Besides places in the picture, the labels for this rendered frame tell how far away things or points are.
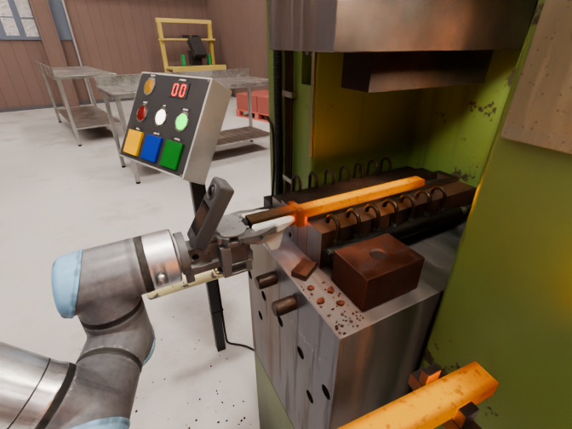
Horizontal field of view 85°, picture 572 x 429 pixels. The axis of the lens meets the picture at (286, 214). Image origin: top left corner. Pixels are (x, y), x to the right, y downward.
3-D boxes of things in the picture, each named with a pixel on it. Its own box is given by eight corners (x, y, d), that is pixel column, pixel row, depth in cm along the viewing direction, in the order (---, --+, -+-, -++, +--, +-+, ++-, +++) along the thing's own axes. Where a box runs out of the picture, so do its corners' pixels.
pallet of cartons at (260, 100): (311, 119, 593) (312, 78, 559) (269, 126, 540) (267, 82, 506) (271, 109, 681) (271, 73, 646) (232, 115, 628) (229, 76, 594)
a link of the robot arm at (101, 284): (70, 295, 50) (46, 244, 46) (151, 271, 55) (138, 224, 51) (65, 338, 43) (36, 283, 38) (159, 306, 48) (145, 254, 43)
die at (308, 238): (319, 269, 58) (322, 230, 53) (272, 220, 73) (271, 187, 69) (466, 217, 75) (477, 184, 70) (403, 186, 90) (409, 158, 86)
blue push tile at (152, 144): (153, 162, 90) (160, 137, 89) (139, 157, 94) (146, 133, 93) (159, 164, 91) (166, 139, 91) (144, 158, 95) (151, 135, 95)
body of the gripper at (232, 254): (242, 247, 61) (179, 265, 56) (237, 208, 57) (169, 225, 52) (256, 269, 55) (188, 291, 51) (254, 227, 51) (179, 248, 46)
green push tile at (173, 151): (174, 170, 84) (182, 143, 84) (158, 164, 88) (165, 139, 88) (179, 171, 86) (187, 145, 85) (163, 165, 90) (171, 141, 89)
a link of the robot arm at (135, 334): (88, 397, 48) (58, 343, 42) (109, 336, 58) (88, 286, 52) (151, 385, 50) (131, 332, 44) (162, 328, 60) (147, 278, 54)
